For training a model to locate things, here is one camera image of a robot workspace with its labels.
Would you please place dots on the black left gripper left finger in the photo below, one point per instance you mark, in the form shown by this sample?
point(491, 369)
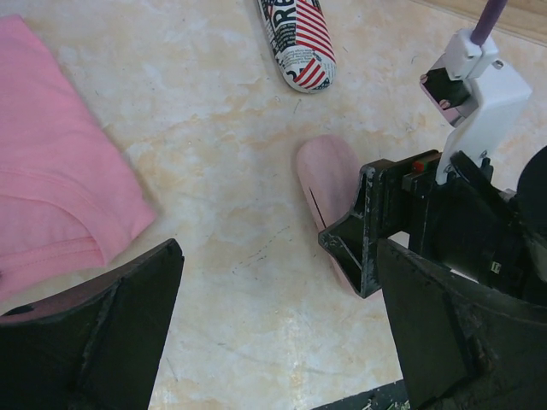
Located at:
point(97, 345)

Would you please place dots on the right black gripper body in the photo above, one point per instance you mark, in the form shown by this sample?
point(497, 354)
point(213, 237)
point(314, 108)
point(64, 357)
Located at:
point(466, 224)

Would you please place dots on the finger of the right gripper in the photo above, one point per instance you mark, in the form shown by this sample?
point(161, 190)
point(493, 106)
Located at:
point(352, 240)

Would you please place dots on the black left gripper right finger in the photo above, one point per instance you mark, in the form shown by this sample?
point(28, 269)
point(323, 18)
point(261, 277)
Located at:
point(461, 345)

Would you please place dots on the pink glasses case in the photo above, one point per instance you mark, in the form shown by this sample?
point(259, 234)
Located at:
point(329, 171)

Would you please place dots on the flag print glasses case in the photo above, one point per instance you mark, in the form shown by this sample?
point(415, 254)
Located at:
point(300, 42)

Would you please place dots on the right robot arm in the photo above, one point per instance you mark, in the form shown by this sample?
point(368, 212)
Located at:
point(534, 179)

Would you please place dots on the pink folded cloth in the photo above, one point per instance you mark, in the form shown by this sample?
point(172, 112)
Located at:
point(69, 201)

